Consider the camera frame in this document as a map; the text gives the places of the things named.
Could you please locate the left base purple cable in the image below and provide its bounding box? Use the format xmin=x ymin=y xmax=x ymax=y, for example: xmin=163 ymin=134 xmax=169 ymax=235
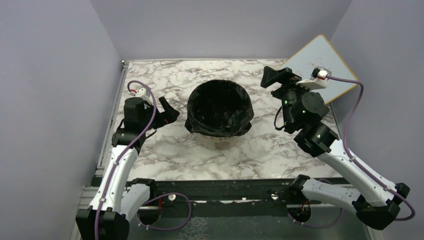
xmin=136 ymin=192 xmax=193 ymax=232

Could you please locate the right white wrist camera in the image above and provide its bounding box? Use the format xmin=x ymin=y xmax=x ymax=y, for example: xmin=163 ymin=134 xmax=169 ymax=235
xmin=296 ymin=67 xmax=332 ymax=91

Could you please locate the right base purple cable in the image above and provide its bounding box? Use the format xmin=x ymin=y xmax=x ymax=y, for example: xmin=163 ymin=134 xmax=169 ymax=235
xmin=287 ymin=178 xmax=344 ymax=230

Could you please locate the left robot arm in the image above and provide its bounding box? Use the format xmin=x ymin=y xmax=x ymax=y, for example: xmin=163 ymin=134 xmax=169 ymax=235
xmin=75 ymin=97 xmax=180 ymax=240

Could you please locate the beige round trash bin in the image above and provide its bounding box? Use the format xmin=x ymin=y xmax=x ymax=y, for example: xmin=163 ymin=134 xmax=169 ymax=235
xmin=197 ymin=134 xmax=240 ymax=151

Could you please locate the white board with wooden frame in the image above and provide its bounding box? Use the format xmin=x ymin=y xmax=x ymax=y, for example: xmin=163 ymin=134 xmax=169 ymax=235
xmin=280 ymin=34 xmax=357 ymax=104

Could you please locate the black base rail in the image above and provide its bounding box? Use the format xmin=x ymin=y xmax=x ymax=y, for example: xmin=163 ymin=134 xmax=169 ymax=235
xmin=91 ymin=177 xmax=344 ymax=218

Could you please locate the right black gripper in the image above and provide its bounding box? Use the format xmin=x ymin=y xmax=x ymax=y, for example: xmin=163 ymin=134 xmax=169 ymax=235
xmin=261 ymin=65 xmax=319 ymax=130

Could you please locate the black plastic trash bag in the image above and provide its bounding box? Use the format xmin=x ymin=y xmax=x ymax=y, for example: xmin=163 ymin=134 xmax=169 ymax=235
xmin=184 ymin=79 xmax=254 ymax=138

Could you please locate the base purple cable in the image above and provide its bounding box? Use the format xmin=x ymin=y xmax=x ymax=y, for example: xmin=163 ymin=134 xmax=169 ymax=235
xmin=287 ymin=178 xmax=344 ymax=230
xmin=136 ymin=192 xmax=193 ymax=232

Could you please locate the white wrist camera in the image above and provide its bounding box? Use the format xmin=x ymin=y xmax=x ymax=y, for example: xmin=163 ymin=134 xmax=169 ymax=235
xmin=296 ymin=67 xmax=332 ymax=91
xmin=129 ymin=87 xmax=151 ymax=101

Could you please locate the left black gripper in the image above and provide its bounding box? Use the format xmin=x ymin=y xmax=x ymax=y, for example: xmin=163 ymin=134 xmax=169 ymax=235
xmin=140 ymin=96 xmax=180 ymax=131

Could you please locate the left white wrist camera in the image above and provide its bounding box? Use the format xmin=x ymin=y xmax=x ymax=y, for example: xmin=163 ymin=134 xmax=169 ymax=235
xmin=129 ymin=87 xmax=151 ymax=101

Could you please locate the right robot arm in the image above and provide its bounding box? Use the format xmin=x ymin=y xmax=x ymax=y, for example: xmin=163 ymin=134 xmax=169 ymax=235
xmin=260 ymin=66 xmax=410 ymax=230

